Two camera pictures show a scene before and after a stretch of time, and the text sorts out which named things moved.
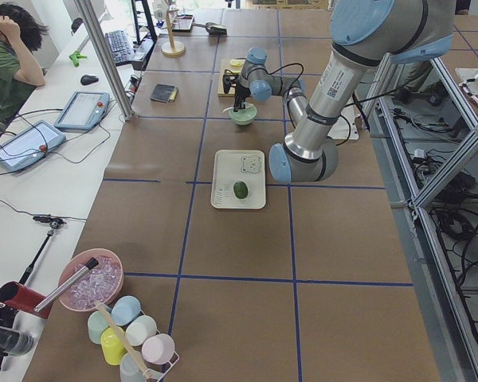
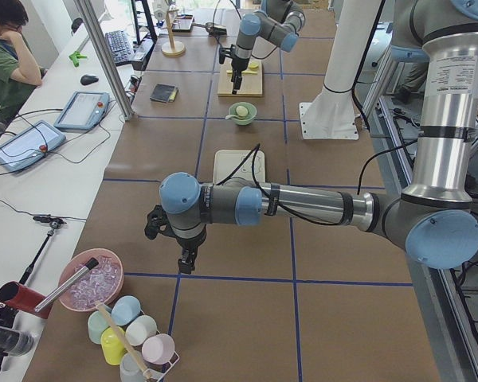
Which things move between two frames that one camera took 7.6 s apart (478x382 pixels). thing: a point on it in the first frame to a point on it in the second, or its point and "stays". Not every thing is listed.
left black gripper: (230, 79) to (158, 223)
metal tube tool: (90, 265) stays
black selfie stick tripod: (53, 223) stays
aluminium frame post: (105, 60) stays
